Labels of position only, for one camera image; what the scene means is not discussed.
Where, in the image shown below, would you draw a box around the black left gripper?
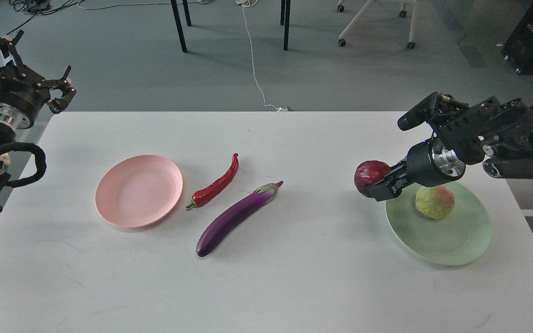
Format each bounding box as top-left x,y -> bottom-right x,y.
0,30 -> 77,130

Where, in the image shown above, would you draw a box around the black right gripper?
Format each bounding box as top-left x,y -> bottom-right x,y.
365,139 -> 466,202

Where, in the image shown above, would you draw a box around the red pomegranate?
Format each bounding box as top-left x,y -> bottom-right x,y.
354,160 -> 391,198

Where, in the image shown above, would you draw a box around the green pink guava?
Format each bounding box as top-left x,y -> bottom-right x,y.
415,185 -> 455,220

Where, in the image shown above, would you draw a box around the purple eggplant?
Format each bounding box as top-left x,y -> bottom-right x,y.
195,180 -> 284,257

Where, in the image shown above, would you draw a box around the red chili pepper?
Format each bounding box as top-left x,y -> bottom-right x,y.
186,153 -> 239,210

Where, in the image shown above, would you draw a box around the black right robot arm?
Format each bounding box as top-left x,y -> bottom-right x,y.
354,92 -> 533,202

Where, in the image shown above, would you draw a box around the light green plate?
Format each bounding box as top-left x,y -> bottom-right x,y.
385,183 -> 493,266

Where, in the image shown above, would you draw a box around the white rolling chair base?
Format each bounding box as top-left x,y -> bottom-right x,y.
337,0 -> 419,49

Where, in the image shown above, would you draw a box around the pink plate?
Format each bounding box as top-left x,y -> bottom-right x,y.
95,154 -> 184,228

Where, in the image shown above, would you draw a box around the black table leg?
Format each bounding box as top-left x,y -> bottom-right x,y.
170,0 -> 188,53
182,0 -> 192,27
280,0 -> 291,51

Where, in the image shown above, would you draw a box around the black table leg rear left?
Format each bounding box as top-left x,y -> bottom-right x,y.
182,0 -> 192,27

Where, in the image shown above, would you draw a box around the black table leg right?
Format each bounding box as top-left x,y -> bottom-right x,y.
280,0 -> 291,51

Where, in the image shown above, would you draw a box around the black floor cables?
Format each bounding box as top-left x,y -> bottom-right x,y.
0,0 -> 82,54

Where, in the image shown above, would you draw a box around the white floor cable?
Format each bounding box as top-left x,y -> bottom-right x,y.
236,0 -> 288,112

